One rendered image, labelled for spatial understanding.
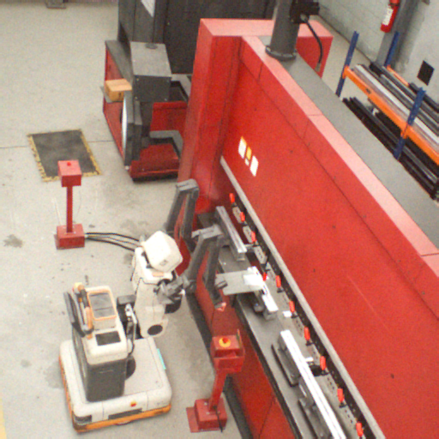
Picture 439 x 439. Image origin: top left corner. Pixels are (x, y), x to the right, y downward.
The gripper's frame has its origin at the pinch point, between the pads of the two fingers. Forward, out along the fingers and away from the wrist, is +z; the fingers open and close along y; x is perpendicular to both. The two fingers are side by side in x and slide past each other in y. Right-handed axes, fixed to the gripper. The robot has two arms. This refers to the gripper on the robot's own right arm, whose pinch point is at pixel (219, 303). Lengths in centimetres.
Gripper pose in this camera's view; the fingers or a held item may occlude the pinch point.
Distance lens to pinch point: 390.0
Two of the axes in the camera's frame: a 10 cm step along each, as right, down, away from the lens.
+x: -9.0, 4.4, -0.4
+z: 2.8, 6.4, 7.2
